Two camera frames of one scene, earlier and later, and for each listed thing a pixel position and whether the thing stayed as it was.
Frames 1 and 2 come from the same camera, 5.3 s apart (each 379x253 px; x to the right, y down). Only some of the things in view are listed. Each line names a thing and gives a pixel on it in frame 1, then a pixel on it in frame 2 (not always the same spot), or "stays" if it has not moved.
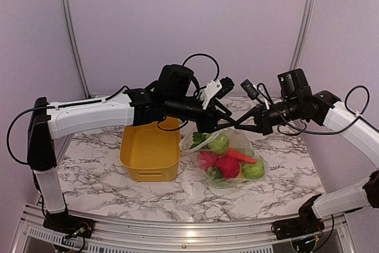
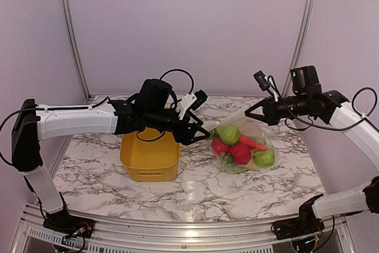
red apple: [230, 167] → [241, 152]
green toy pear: [220, 145] → [230, 134]
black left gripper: [208, 123] → [186, 138]
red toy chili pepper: [240, 155] → [250, 143]
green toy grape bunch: [214, 173] → [227, 159]
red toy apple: [206, 159] → [219, 147]
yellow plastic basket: [151, 150] stays
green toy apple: [253, 170] → [265, 159]
